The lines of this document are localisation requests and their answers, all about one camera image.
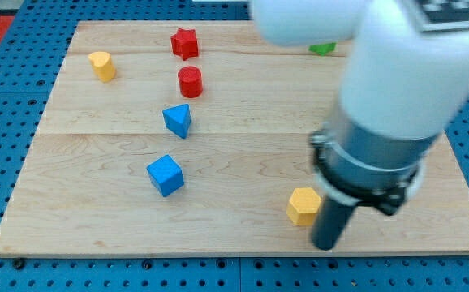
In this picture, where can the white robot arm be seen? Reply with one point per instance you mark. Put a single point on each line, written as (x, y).
(406, 79)

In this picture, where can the blue triangle block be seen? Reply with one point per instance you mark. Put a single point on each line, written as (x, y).
(178, 119)

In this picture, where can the green star block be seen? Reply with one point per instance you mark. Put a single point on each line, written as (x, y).
(323, 49)

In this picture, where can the blue cube block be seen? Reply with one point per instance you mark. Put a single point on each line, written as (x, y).
(166, 175)

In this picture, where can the yellow heart block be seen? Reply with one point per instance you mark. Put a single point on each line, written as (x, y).
(102, 65)

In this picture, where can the red cylinder block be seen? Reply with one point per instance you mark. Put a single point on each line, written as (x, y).
(190, 81)

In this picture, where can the yellow hexagon block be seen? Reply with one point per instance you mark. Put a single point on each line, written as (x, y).
(303, 206)

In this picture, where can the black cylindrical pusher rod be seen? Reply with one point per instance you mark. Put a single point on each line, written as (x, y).
(330, 222)

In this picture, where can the wooden board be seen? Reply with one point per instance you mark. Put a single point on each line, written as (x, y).
(84, 191)

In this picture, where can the grey metal wrist flange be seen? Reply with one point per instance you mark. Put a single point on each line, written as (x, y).
(359, 167)

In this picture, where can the red star block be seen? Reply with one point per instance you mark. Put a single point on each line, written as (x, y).
(185, 44)

